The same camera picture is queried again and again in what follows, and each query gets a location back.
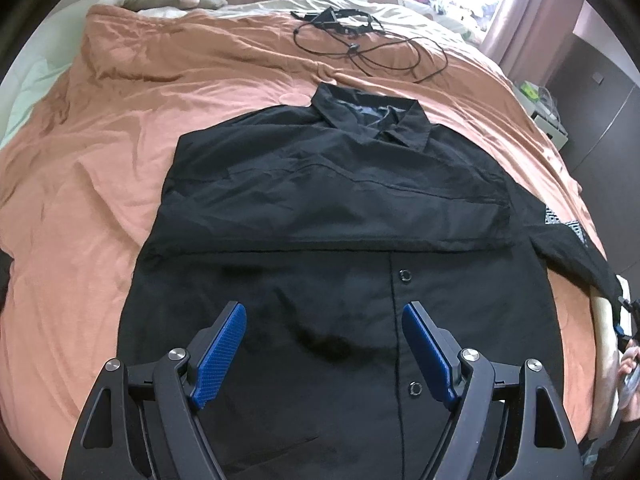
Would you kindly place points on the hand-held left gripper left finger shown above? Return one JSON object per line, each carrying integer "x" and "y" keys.
{"x": 222, "y": 347}

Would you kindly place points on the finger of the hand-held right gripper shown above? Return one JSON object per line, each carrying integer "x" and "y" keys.
{"x": 622, "y": 337}
{"x": 631, "y": 306}

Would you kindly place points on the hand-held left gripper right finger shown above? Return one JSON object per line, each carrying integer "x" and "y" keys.
{"x": 422, "y": 347}

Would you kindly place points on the black button shirt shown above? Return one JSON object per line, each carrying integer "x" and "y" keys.
{"x": 320, "y": 210}

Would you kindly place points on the person's right hand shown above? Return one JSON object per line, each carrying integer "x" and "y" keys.
{"x": 617, "y": 382}

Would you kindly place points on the dark wardrobe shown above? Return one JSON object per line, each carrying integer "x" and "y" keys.
{"x": 605, "y": 125}

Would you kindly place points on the orange brown blanket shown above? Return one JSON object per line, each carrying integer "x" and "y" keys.
{"x": 100, "y": 185}

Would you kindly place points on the white bedside table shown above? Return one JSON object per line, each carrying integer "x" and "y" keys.
{"x": 547, "y": 120}

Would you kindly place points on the green packet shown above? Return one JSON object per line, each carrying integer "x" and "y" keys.
{"x": 529, "y": 91}

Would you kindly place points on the pink curtain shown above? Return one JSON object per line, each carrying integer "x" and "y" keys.
{"x": 525, "y": 15}

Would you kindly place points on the light green bed sheet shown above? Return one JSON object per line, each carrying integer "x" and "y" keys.
{"x": 30, "y": 95}

